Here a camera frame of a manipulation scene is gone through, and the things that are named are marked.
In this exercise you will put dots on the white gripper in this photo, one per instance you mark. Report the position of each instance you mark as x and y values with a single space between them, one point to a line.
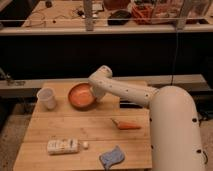
98 93

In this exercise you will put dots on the orange ceramic bowl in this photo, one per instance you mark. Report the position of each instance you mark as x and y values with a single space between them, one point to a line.
80 96

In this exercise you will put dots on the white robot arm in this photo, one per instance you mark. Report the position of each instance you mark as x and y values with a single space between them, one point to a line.
176 143

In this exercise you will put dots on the black rectangular box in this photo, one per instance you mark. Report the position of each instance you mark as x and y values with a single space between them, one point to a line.
130 105

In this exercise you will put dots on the orange carrot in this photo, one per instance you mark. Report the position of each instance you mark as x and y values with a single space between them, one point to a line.
126 125

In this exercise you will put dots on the translucent plastic cup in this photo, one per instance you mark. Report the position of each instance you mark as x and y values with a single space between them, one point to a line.
47 98

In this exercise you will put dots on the white lotion bottle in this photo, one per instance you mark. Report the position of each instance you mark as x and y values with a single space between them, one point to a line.
65 146

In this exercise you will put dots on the blue folded cloth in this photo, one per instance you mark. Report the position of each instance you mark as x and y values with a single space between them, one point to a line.
110 158

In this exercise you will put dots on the black object on shelf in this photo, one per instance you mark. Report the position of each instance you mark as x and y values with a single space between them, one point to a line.
119 17

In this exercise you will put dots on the orange basket on shelf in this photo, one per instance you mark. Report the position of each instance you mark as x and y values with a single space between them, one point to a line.
141 14

